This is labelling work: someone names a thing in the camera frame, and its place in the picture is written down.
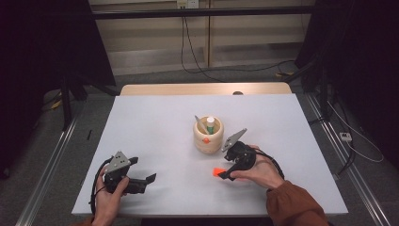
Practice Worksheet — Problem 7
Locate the black horizontal bar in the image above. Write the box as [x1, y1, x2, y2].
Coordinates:
[91, 5, 315, 21]

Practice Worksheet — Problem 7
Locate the metal floor rail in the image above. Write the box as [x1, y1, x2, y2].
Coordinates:
[304, 93, 392, 226]
[14, 115, 80, 226]

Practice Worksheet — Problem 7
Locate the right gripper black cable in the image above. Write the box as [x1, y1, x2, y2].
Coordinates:
[254, 148, 286, 181]

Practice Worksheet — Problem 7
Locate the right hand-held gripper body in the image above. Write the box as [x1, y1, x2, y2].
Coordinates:
[220, 127, 257, 173]

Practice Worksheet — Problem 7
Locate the person's right hand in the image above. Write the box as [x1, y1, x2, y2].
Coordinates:
[237, 144, 285, 190]

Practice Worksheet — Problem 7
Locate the person's left hand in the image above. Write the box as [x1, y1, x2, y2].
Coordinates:
[91, 167, 131, 226]

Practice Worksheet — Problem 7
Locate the clear white pen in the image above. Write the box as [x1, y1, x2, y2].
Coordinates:
[194, 114, 210, 136]

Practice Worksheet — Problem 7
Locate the white floor cable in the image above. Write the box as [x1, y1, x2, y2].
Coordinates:
[327, 100, 386, 164]

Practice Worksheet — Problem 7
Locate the white wall socket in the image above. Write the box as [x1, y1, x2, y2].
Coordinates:
[176, 0, 200, 9]

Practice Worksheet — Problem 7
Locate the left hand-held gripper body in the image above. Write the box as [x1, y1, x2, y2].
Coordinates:
[104, 151, 133, 194]

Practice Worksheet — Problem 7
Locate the black metal stand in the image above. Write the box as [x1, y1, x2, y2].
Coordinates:
[59, 73, 120, 132]

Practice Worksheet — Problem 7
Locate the black curtain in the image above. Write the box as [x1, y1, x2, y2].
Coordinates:
[295, 0, 399, 162]
[0, 0, 118, 178]

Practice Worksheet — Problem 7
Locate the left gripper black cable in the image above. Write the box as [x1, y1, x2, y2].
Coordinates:
[89, 156, 115, 217]

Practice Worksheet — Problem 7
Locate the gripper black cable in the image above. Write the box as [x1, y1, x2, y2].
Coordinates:
[254, 148, 286, 181]
[89, 156, 115, 217]

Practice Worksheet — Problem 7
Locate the wooden table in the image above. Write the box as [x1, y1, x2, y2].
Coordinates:
[120, 81, 293, 97]

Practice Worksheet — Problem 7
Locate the cream duck-shaped pen holder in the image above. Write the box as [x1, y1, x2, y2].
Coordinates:
[192, 115, 226, 155]

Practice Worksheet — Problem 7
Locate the black wall cable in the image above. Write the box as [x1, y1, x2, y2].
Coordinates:
[180, 16, 227, 84]
[184, 16, 296, 73]

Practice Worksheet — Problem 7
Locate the white green glue stick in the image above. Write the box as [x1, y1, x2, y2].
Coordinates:
[205, 116, 216, 136]

